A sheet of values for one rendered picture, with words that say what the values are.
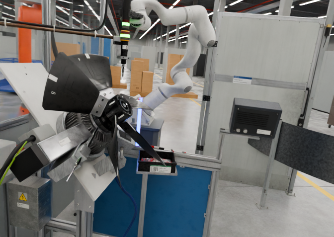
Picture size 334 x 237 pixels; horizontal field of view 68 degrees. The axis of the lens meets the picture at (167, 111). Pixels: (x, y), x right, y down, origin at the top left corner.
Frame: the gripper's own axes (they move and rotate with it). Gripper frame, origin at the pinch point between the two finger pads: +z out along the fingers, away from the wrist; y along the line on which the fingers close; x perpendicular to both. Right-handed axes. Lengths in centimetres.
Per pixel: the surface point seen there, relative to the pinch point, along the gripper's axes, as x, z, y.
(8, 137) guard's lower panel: -73, -6, 70
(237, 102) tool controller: -40, -32, -59
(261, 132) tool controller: -55, -32, -75
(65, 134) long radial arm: -50, 34, 9
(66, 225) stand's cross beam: -105, 16, 19
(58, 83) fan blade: -30.2, 34.9, 10.6
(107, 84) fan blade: -32.9, 3.9, 5.8
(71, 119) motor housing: -48, 18, 15
